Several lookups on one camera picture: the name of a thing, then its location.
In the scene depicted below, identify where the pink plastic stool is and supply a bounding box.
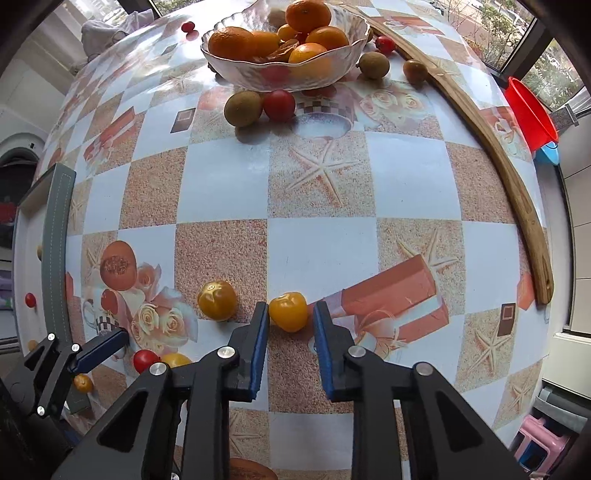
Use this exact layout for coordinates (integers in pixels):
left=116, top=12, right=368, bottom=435
left=508, top=413, right=573, bottom=476

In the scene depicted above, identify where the grey cloth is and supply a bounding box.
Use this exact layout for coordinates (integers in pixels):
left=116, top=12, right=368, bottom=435
left=81, top=8, right=154, bottom=61

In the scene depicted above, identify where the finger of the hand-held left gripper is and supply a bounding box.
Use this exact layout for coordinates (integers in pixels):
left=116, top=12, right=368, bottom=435
left=24, top=329, right=130, bottom=418

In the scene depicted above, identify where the blue plastic basin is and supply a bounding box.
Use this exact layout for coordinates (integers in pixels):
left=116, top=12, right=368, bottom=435
left=533, top=141, right=562, bottom=166

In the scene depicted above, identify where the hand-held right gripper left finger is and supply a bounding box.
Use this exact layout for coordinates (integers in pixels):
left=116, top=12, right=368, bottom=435
left=51, top=302, right=270, bottom=480

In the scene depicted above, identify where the clear glass bowl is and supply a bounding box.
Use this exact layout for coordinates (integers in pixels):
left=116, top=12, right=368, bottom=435
left=200, top=0, right=370, bottom=93

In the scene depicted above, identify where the kiwi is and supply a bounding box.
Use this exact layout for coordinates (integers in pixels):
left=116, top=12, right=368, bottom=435
left=403, top=59, right=428, bottom=86
left=224, top=90, right=264, bottom=128
left=358, top=52, right=391, bottom=80

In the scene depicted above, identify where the washing machine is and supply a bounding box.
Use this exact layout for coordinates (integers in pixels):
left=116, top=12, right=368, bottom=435
left=0, top=134, right=47, bottom=259

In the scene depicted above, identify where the red plastic bucket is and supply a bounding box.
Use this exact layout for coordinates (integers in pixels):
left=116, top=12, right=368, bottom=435
left=503, top=76, right=560, bottom=153

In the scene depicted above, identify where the printed checkered tablecloth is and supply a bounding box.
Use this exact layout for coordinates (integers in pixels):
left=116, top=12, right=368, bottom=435
left=34, top=0, right=555, bottom=480

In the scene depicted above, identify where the orange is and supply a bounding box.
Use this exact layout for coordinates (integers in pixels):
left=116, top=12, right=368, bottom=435
left=288, top=42, right=334, bottom=79
left=252, top=30, right=281, bottom=60
left=305, top=26, right=350, bottom=51
left=208, top=27, right=256, bottom=61
left=285, top=0, right=332, bottom=34

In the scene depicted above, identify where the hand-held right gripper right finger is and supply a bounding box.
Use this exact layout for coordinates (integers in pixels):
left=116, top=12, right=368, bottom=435
left=313, top=301, right=527, bottom=480

